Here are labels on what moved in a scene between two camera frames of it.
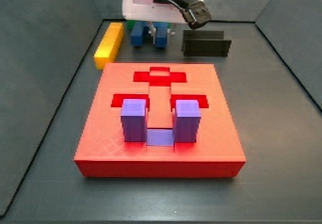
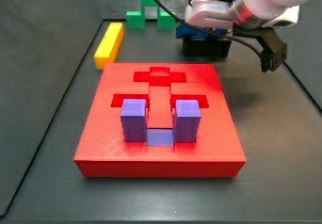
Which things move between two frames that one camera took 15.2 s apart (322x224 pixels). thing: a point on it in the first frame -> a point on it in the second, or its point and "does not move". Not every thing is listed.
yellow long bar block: (109, 47) does not move
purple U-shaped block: (184, 131) does not move
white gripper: (141, 8) -> (209, 13)
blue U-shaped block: (161, 37) -> (186, 31)
